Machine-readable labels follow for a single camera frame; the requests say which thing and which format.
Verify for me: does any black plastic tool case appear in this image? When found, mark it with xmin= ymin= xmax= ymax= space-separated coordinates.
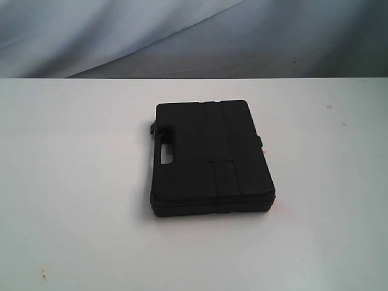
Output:
xmin=150 ymin=100 xmax=275 ymax=217

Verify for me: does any grey backdrop cloth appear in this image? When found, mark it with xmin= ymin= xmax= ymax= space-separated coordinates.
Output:
xmin=1 ymin=1 xmax=387 ymax=78

